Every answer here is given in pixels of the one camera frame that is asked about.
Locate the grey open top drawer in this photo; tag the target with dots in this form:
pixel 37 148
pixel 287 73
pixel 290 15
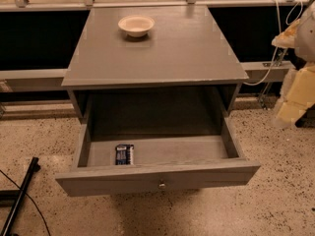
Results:
pixel 188 143

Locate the blue rxbar blueberry bar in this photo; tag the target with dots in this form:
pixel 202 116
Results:
pixel 124 154

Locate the thin metal support rod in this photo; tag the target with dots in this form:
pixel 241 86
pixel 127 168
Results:
pixel 271 78

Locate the grey metal frame rail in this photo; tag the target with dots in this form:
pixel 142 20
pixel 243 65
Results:
pixel 32 77

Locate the black metal stand leg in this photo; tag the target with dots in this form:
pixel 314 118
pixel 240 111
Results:
pixel 14 198

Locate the grey wooden cabinet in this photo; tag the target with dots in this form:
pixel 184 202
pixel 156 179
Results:
pixel 185 47

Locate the white ceramic bowl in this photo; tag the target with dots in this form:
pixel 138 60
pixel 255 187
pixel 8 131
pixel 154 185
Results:
pixel 136 25

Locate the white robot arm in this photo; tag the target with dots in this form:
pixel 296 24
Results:
pixel 298 91

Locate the round metal drawer knob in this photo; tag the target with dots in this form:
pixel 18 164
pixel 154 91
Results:
pixel 161 185

